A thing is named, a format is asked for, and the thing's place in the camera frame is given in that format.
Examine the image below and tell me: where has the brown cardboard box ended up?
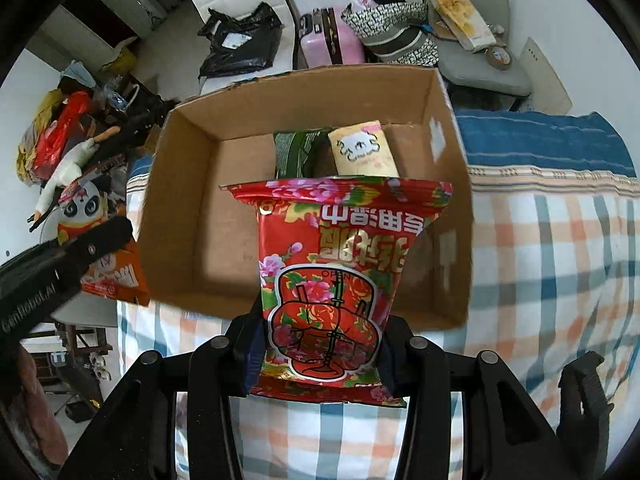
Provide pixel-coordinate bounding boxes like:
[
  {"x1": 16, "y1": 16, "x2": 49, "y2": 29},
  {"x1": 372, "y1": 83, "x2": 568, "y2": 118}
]
[{"x1": 139, "y1": 65, "x2": 475, "y2": 332}]

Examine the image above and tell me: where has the pink suitcase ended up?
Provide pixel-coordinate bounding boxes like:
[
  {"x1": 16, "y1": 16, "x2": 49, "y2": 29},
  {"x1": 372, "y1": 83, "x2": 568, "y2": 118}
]
[{"x1": 298, "y1": 6, "x2": 367, "y2": 69}]

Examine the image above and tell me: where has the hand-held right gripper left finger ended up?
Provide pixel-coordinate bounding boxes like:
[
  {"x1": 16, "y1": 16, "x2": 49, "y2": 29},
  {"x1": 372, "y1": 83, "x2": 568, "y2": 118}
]
[{"x1": 60, "y1": 305, "x2": 265, "y2": 480}]

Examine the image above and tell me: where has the black plastic bag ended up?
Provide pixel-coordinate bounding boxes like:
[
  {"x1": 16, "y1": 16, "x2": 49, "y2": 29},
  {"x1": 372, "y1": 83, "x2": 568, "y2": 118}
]
[{"x1": 197, "y1": 2, "x2": 284, "y2": 79}]

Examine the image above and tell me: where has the yellow snack packet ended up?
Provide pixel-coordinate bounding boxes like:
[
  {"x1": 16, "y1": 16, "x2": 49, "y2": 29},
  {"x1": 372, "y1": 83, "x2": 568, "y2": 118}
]
[{"x1": 429, "y1": 0, "x2": 497, "y2": 54}]

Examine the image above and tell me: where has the blue striped blanket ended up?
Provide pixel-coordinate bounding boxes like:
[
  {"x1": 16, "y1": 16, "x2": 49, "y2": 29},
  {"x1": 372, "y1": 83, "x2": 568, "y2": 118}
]
[{"x1": 452, "y1": 110, "x2": 639, "y2": 179}]

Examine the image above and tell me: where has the yellow plastic bag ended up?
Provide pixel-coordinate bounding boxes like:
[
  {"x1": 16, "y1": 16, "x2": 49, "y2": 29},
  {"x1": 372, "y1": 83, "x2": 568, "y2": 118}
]
[{"x1": 16, "y1": 89, "x2": 63, "y2": 182}]

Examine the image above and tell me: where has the patterned tote bag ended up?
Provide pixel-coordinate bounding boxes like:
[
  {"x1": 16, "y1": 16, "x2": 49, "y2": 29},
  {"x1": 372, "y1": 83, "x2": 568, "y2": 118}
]
[{"x1": 341, "y1": 0, "x2": 440, "y2": 67}]

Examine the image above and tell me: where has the green packet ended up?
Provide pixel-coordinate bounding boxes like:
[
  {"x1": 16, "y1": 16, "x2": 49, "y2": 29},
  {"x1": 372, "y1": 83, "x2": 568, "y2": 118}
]
[{"x1": 273, "y1": 129, "x2": 337, "y2": 179}]

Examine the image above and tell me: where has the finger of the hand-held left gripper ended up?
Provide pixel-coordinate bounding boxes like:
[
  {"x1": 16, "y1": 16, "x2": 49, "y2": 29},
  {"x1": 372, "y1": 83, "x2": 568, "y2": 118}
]
[{"x1": 56, "y1": 215, "x2": 134, "y2": 274}]

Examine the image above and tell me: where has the white flat device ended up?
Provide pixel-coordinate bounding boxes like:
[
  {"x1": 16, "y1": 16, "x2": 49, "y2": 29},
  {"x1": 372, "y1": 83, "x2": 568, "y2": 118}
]
[{"x1": 517, "y1": 37, "x2": 574, "y2": 116}]

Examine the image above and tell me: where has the white goose plush toy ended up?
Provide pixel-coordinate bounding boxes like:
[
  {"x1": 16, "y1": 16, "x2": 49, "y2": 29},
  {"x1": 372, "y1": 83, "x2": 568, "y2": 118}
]
[{"x1": 27, "y1": 126, "x2": 122, "y2": 232}]

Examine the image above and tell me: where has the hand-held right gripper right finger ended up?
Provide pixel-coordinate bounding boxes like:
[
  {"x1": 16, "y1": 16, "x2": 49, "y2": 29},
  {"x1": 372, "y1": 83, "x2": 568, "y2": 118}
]
[{"x1": 379, "y1": 314, "x2": 572, "y2": 480}]

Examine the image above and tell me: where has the plaid bed sheet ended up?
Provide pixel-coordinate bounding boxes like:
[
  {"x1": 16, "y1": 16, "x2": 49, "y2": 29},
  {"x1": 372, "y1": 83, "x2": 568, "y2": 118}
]
[{"x1": 116, "y1": 157, "x2": 640, "y2": 480}]

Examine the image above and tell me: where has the panda print packet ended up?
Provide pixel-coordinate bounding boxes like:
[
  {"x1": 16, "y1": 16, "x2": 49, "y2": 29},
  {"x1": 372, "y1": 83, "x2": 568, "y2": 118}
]
[{"x1": 57, "y1": 180, "x2": 109, "y2": 245}]

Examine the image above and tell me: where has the red plastic bag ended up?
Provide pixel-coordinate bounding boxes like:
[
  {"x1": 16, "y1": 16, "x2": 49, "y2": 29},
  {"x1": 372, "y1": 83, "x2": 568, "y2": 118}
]
[{"x1": 31, "y1": 91, "x2": 94, "y2": 181}]

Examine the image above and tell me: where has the red floral wipes packet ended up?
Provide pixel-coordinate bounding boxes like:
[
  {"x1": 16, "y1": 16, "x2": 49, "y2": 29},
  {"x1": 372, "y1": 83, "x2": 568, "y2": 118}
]
[{"x1": 219, "y1": 176, "x2": 454, "y2": 408}]

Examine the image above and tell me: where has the person's left forearm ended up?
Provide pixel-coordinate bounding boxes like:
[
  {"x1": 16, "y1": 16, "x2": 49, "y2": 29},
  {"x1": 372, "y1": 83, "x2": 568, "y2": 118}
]
[{"x1": 0, "y1": 342, "x2": 69, "y2": 478}]

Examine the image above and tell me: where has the orange packet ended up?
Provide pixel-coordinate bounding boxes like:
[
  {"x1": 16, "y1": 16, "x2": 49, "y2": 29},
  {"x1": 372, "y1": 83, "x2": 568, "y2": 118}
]
[{"x1": 81, "y1": 239, "x2": 151, "y2": 307}]

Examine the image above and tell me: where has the beige cartoon packet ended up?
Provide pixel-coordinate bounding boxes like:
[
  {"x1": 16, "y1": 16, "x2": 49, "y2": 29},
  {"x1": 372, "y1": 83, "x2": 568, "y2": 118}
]
[{"x1": 327, "y1": 120, "x2": 401, "y2": 179}]

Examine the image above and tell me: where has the grey chair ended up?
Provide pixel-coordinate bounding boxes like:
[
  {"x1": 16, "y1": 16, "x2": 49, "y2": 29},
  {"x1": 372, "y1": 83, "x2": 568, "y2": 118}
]
[{"x1": 424, "y1": 0, "x2": 534, "y2": 97}]

